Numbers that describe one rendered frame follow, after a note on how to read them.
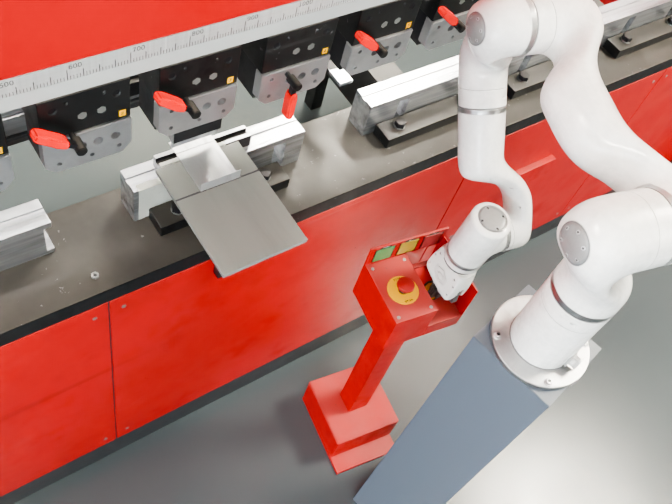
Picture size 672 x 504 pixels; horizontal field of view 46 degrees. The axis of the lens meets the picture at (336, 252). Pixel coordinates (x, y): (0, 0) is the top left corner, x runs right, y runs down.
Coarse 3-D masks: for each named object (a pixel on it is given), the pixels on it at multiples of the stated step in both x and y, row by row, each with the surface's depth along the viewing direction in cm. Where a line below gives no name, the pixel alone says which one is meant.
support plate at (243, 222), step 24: (240, 144) 159; (168, 168) 152; (240, 168) 155; (168, 192) 149; (192, 192) 150; (216, 192) 151; (240, 192) 152; (264, 192) 153; (192, 216) 147; (216, 216) 148; (240, 216) 149; (264, 216) 150; (288, 216) 151; (216, 240) 145; (240, 240) 146; (264, 240) 147; (288, 240) 148; (216, 264) 142; (240, 264) 143
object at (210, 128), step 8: (216, 120) 151; (192, 128) 149; (200, 128) 150; (208, 128) 151; (216, 128) 153; (176, 136) 148; (184, 136) 149; (192, 136) 151; (200, 136) 154; (176, 144) 151
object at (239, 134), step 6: (240, 126) 161; (222, 132) 159; (228, 132) 160; (234, 132) 160; (240, 132) 161; (246, 132) 162; (216, 138) 158; (222, 138) 160; (228, 138) 160; (234, 138) 159; (240, 138) 159; (246, 138) 160; (246, 144) 162; (156, 156) 153; (162, 156) 153; (168, 156) 154; (174, 156) 155; (156, 162) 153; (156, 168) 154
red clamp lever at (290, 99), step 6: (288, 72) 145; (288, 78) 144; (294, 78) 144; (294, 84) 144; (300, 84) 144; (288, 90) 147; (294, 90) 144; (288, 96) 147; (294, 96) 147; (288, 102) 148; (294, 102) 148; (282, 108) 151; (288, 108) 149; (294, 108) 149; (288, 114) 150
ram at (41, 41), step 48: (0, 0) 100; (48, 0) 105; (96, 0) 109; (144, 0) 114; (192, 0) 119; (240, 0) 125; (288, 0) 131; (384, 0) 146; (0, 48) 106; (48, 48) 111; (96, 48) 116; (192, 48) 127; (48, 96) 118
